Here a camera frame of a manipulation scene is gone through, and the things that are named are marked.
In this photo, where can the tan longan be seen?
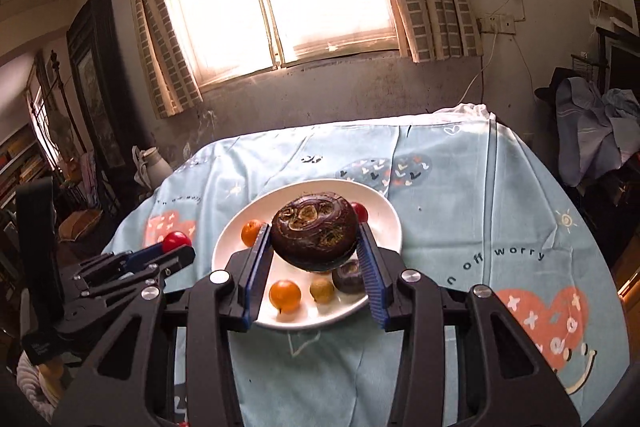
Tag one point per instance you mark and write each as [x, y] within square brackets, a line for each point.
[321, 290]

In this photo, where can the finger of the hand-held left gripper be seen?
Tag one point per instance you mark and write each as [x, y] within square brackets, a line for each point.
[145, 255]
[172, 259]

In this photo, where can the white plate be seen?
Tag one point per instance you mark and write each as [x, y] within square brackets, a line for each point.
[230, 249]

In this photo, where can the white wall socket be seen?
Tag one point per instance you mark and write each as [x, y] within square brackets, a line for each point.
[496, 24]

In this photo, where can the small smooth orange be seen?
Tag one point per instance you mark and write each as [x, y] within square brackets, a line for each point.
[250, 233]
[285, 296]

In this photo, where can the brown cushion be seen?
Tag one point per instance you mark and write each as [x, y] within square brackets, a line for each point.
[80, 227]

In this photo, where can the pile of clothes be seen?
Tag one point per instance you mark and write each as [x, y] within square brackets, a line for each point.
[590, 127]

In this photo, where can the dark water chestnut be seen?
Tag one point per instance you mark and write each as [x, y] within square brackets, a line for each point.
[315, 232]
[347, 279]

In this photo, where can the dark wooden cabinet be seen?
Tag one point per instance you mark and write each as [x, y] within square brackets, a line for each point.
[97, 97]

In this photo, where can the white kettle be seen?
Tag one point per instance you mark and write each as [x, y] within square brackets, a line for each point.
[152, 169]

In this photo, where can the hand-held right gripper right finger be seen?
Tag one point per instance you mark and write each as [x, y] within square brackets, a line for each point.
[374, 279]

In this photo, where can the standing fan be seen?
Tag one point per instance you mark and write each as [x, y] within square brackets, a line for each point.
[62, 137]

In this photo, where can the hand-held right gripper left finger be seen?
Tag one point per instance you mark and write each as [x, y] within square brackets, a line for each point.
[255, 272]

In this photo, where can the bookshelf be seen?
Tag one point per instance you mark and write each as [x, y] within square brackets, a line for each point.
[20, 167]

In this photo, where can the large red tomato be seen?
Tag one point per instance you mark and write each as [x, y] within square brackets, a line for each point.
[360, 211]

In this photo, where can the red cherry tomato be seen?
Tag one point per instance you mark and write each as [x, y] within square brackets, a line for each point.
[175, 241]

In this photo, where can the light blue printed tablecloth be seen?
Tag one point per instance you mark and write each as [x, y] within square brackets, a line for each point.
[450, 187]

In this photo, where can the black monitor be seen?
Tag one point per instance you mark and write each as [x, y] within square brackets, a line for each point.
[625, 69]

